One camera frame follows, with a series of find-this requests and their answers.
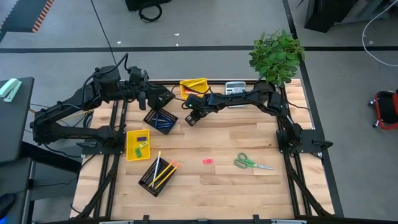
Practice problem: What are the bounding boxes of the green handled scissors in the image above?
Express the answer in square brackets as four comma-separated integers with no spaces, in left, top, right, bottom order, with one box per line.
[233,151,275,171]

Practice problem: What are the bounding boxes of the black table frame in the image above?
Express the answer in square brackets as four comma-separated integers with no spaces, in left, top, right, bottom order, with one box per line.
[68,78,345,224]

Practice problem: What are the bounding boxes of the black cabinet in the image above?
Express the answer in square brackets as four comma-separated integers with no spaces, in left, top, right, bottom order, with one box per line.
[303,0,398,34]

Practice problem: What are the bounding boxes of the black equipment case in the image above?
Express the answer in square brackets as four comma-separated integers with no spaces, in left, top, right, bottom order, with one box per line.
[124,0,172,12]

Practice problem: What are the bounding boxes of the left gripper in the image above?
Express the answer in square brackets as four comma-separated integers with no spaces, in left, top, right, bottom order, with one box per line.
[126,65,150,111]

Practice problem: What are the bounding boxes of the black mat with orange edge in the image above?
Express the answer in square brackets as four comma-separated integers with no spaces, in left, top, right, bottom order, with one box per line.
[0,0,55,34]

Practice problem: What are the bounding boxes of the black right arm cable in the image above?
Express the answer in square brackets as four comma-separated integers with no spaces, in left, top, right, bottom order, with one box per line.
[170,83,215,110]

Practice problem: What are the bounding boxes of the white pencil with yellow cap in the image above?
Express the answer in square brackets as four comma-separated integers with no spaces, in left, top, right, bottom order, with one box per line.
[150,151,162,188]

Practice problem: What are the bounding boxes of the grey desk calculator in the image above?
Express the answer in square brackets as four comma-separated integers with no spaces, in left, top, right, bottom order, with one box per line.
[224,80,248,109]

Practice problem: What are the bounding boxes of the yellow pencil with eraser cap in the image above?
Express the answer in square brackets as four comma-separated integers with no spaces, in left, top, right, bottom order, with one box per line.
[148,159,177,189]
[154,162,182,191]

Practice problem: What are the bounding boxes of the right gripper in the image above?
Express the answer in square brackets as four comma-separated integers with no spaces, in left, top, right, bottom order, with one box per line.
[184,93,213,128]

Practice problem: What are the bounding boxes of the yellow plastic bin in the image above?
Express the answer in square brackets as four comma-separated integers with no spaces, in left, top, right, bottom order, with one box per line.
[126,128,152,162]
[179,77,210,101]

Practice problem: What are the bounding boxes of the red stool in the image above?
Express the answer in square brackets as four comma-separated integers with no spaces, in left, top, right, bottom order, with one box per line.
[368,89,398,131]

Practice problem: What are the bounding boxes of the potted green plant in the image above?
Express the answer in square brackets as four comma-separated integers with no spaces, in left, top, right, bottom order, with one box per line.
[248,29,307,103]

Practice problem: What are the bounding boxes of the black tape dispenser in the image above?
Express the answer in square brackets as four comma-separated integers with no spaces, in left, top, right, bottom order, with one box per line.
[148,84,176,110]

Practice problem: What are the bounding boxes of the black side desk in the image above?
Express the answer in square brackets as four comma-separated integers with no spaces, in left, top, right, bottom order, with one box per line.
[0,76,35,166]

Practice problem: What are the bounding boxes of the black cable coil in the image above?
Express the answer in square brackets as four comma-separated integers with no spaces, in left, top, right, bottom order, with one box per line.
[137,1,164,24]

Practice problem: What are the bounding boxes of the white floor cable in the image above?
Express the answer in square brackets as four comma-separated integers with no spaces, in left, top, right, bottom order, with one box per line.
[361,0,398,67]

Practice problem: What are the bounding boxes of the mint green stapler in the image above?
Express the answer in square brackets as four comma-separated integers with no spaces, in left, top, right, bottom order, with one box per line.
[0,77,23,103]

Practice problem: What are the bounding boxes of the black plastic bin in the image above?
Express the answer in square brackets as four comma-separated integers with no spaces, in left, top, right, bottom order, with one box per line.
[137,158,177,198]
[142,107,180,136]

